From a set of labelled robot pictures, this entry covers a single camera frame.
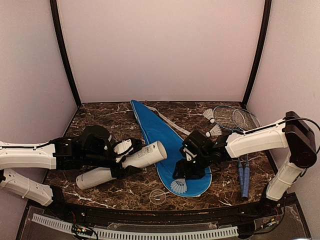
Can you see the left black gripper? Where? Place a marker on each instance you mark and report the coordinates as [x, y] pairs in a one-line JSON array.
[[120, 172]]

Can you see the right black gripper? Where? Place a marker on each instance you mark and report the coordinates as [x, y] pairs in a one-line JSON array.
[[183, 169]]

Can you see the white shuttlecock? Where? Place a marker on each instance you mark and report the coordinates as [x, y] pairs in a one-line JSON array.
[[215, 131], [209, 115], [179, 186]]

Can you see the white shuttlecock tube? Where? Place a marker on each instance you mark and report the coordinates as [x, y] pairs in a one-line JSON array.
[[133, 164]]

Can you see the blue racket bag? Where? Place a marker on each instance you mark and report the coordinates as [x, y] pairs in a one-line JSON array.
[[154, 129]]

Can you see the clear plastic tube lid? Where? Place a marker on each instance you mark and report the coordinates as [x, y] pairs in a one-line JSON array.
[[157, 197]]

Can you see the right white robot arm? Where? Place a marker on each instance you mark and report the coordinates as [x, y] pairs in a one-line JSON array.
[[292, 132]]

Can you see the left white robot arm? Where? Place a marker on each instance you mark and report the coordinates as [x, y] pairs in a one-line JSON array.
[[62, 153]]

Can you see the blue badminton racket left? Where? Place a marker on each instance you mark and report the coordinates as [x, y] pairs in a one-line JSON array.
[[223, 116]]

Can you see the blue badminton racket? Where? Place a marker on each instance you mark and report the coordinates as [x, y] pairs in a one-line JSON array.
[[245, 120], [223, 116]]

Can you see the blue badminton racket right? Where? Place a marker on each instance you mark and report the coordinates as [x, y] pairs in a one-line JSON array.
[[245, 120]]

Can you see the white shuttlecock by rackets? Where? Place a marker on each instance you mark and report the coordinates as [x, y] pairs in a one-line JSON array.
[[215, 131]]

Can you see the small circuit board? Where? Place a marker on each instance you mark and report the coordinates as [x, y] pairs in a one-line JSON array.
[[81, 230]]

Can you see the black front table rail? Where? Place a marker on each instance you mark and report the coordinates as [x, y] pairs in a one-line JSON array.
[[244, 214]]

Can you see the white slotted cable duct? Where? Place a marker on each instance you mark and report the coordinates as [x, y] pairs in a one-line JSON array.
[[139, 234]]

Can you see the black left corner post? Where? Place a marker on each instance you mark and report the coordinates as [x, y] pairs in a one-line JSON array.
[[63, 51]]

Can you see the black corner post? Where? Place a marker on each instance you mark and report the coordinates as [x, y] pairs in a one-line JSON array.
[[63, 51], [258, 53]]

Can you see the black right corner post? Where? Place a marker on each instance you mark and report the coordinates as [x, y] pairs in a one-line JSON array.
[[258, 53]]

